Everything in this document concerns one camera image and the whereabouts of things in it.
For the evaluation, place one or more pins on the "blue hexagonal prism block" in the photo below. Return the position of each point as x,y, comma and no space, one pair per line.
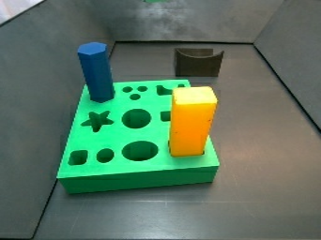
97,69

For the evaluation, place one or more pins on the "green shape sorter board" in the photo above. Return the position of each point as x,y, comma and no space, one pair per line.
118,144

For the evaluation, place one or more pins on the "black curved fixture cradle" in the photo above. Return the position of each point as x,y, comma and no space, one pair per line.
197,62

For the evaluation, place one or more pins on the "yellow rectangular block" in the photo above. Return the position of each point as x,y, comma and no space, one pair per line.
193,107

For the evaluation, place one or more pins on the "green arch block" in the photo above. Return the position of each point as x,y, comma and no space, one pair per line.
155,1

